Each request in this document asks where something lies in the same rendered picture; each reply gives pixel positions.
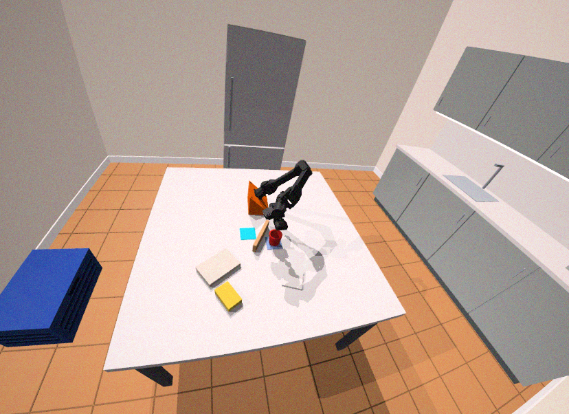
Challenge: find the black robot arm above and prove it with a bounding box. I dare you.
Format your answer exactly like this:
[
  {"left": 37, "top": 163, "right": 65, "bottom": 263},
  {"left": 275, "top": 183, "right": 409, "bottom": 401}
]
[{"left": 254, "top": 160, "right": 313, "bottom": 220}]

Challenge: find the red cup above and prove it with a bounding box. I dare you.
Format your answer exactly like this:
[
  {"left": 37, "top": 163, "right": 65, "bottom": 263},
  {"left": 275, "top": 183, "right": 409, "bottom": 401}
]
[{"left": 269, "top": 229, "right": 282, "bottom": 246}]

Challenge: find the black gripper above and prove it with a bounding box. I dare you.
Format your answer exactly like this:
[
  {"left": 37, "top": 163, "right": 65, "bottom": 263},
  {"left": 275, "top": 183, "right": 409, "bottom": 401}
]
[{"left": 269, "top": 203, "right": 288, "bottom": 230}]

